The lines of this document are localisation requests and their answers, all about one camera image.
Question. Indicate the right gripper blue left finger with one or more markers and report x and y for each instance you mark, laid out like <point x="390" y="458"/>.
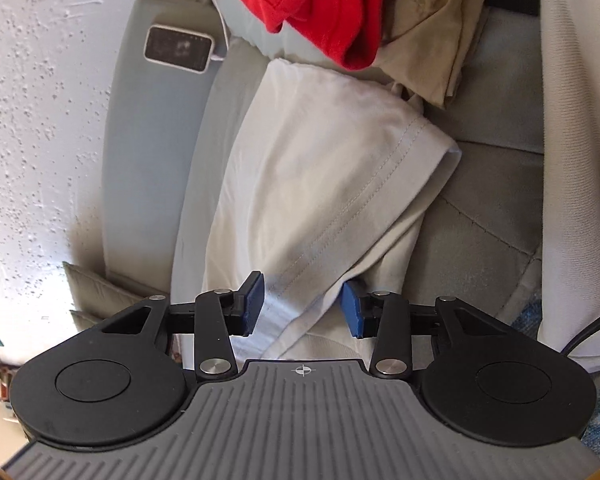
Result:
<point x="220" y="314"/>

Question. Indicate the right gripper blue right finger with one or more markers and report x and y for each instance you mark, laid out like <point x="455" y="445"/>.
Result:
<point x="386" y="317"/>

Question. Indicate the white printed t-shirt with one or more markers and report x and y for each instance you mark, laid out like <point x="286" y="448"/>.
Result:
<point x="329" y="179"/>

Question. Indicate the grey sofa seat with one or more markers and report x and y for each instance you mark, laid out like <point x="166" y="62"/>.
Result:
<point x="480" y="238"/>

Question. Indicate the rear beige throw pillow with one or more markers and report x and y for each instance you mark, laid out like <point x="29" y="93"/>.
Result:
<point x="96" y="298"/>

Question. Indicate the grey sofa back cushion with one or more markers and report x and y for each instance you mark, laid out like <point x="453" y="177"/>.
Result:
<point x="152" y="126"/>

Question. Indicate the white smartphone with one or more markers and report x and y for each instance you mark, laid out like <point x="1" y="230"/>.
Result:
<point x="178" y="47"/>

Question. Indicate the khaki beige garment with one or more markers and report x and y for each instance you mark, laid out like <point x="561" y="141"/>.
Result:
<point x="425" y="43"/>

